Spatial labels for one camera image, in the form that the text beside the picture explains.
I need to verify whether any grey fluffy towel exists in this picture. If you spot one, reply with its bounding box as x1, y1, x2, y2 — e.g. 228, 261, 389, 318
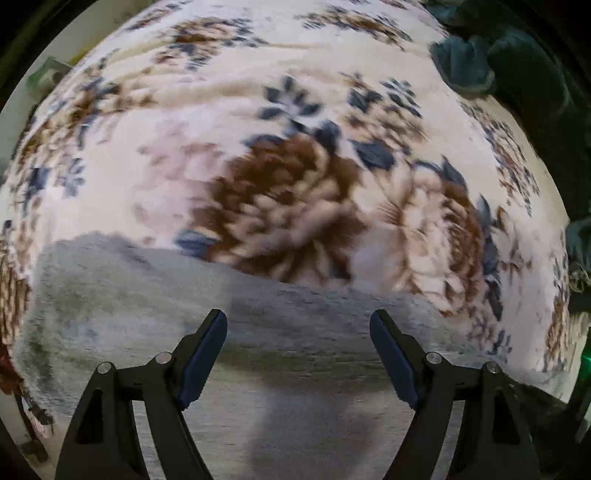
18, 232, 575, 480

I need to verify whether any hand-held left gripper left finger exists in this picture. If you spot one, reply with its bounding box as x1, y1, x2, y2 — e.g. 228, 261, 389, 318
55, 309, 228, 480

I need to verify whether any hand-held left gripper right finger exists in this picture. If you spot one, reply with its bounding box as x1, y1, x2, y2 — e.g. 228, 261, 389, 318
370, 309, 542, 480

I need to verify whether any dark teal cloth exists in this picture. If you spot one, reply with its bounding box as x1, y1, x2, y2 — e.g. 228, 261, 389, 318
422, 0, 570, 121

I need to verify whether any floral printed blanket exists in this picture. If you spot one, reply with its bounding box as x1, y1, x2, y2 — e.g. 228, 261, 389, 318
0, 0, 583, 404

